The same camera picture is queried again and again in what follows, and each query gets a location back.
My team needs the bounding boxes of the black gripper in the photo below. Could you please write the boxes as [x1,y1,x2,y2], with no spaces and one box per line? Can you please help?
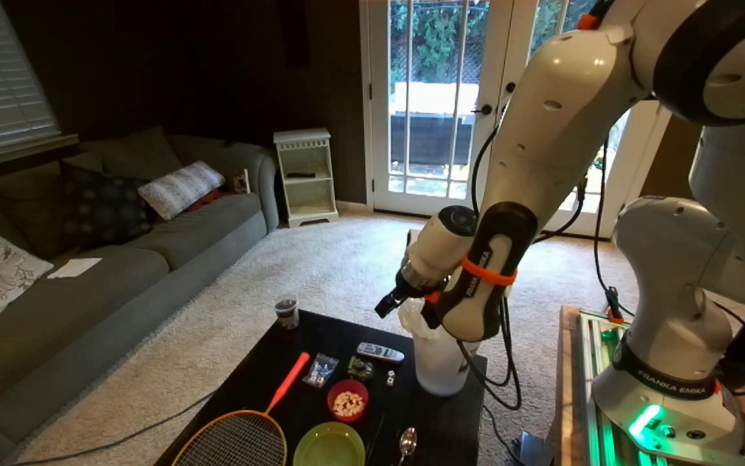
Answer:
[374,276,421,320]

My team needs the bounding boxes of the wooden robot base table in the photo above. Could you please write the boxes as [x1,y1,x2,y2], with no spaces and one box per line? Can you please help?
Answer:
[551,308,745,466]

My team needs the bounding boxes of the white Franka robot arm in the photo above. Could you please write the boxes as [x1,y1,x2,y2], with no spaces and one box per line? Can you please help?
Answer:
[374,0,745,466]

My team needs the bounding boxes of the red bowl of popcorn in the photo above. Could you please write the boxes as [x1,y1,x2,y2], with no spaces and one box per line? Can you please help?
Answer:
[325,379,369,423]

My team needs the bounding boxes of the grey remote control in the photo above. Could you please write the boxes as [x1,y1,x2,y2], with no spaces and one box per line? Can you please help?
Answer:
[353,342,405,366]

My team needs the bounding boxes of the small plastic packet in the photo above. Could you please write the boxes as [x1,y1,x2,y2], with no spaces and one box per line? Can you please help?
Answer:
[302,356,339,388]

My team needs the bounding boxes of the small glass cup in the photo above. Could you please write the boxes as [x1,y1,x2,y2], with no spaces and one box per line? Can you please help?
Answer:
[273,298,299,330]

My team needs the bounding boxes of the black coffee table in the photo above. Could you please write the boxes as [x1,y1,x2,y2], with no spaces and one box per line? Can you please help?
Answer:
[154,312,484,466]

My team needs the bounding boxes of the metal spoon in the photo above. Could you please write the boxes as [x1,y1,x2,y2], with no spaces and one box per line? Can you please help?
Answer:
[399,428,416,466]

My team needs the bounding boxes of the white side shelf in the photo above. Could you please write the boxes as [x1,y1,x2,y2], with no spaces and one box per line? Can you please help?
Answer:
[273,128,339,228]

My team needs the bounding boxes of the green plastic plate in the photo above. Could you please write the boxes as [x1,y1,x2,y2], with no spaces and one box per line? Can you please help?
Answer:
[291,423,368,466]

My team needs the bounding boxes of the white french doors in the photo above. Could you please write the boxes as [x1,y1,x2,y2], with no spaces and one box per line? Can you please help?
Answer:
[362,0,669,237]

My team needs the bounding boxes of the white striped pillow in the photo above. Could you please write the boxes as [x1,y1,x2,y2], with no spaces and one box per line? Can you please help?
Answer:
[137,160,224,221]

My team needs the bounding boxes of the grey fabric sofa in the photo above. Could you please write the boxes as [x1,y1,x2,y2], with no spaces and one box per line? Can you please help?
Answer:
[0,128,282,466]

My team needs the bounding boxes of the dark patterned pillow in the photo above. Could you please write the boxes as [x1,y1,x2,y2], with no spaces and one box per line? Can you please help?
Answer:
[62,163,152,250]

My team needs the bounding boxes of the white paper sheet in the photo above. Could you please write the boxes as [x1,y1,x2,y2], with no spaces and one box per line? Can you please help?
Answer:
[46,258,100,281]

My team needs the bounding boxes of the orange handled badminton racket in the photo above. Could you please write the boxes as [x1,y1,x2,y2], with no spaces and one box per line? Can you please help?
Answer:
[170,353,309,466]

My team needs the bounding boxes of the black floor cable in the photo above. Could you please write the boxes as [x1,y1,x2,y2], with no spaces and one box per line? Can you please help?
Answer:
[8,387,219,466]

